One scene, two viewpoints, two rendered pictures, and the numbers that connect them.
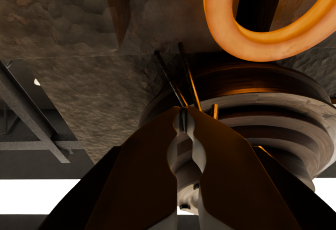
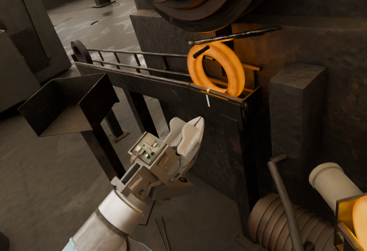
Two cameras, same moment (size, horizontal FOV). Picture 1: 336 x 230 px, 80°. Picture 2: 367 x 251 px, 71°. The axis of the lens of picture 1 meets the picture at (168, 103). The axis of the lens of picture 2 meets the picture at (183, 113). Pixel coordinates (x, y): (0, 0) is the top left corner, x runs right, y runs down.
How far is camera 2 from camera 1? 0.57 m
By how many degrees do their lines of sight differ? 98
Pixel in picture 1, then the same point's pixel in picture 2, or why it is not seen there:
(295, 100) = (176, 22)
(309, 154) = not seen: outside the picture
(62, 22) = (293, 105)
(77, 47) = (291, 91)
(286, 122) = (170, 11)
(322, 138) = not seen: outside the picture
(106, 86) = not seen: outside the picture
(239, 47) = (217, 55)
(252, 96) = (196, 28)
